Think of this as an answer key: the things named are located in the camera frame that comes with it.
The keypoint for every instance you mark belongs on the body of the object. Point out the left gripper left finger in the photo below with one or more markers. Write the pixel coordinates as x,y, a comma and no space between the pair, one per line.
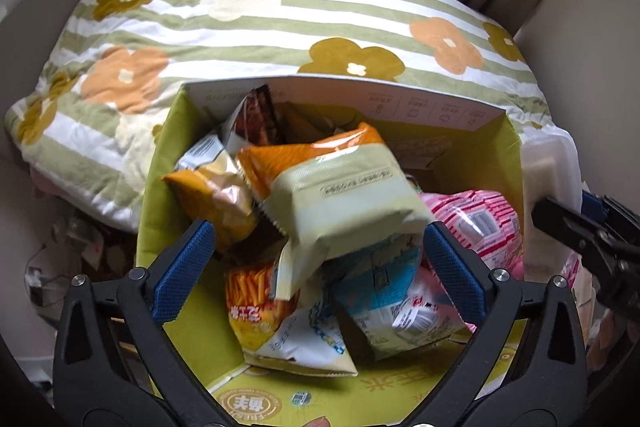
92,385

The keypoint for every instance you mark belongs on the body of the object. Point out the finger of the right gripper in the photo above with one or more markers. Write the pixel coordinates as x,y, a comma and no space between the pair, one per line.
619,221
601,255

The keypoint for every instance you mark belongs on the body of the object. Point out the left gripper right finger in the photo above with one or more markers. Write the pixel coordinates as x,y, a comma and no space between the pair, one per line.
525,364

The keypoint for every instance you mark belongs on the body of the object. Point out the white translucent snack packet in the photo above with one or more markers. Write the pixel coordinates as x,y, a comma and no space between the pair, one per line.
550,175

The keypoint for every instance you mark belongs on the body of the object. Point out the pink strawberry snack bag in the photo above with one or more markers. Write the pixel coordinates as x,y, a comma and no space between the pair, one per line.
485,222

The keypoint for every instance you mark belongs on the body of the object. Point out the orange beige snack bag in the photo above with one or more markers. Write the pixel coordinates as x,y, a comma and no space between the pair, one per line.
331,198

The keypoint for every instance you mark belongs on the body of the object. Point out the orange stick snack bag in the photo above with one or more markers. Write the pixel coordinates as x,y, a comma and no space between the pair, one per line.
255,314

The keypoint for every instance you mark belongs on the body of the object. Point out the blue white snack bag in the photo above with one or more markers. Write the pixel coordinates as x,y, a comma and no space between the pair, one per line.
386,292

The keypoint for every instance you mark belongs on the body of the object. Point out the yellow-green cardboard box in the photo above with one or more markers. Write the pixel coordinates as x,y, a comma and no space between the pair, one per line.
450,142

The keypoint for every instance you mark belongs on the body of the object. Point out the orange glossy snack bag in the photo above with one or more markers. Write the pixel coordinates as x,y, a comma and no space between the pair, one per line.
209,186

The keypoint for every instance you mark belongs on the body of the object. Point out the floral striped quilt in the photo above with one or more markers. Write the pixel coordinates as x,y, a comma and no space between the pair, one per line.
89,123

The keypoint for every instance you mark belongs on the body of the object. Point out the dark red snack bag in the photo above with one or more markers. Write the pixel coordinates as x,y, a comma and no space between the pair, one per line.
253,122

